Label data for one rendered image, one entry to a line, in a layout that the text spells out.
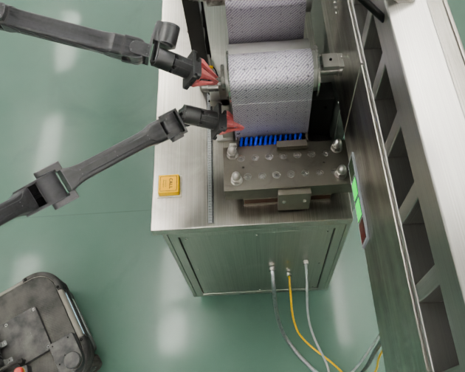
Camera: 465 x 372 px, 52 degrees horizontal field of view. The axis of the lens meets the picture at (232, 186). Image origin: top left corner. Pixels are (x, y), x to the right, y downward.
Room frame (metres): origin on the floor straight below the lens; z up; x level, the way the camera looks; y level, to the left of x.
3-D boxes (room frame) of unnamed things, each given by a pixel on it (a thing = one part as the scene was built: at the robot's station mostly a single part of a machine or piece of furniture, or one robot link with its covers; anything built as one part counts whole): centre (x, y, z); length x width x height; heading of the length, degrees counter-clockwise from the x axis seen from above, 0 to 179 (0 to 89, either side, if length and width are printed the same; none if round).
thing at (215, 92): (0.99, 0.00, 1.05); 0.06 x 0.05 x 0.31; 85
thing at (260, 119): (0.88, -0.15, 1.11); 0.23 x 0.01 x 0.18; 85
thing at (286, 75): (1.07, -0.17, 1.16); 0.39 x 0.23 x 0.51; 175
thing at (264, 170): (0.75, -0.18, 1.00); 0.40 x 0.16 x 0.06; 85
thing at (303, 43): (1.06, -0.17, 1.17); 0.26 x 0.12 x 0.12; 85
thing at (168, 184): (0.81, 0.21, 0.91); 0.07 x 0.07 x 0.02; 85
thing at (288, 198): (0.66, -0.19, 0.96); 0.10 x 0.03 x 0.11; 85
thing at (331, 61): (0.92, -0.33, 1.28); 0.06 x 0.05 x 0.02; 85
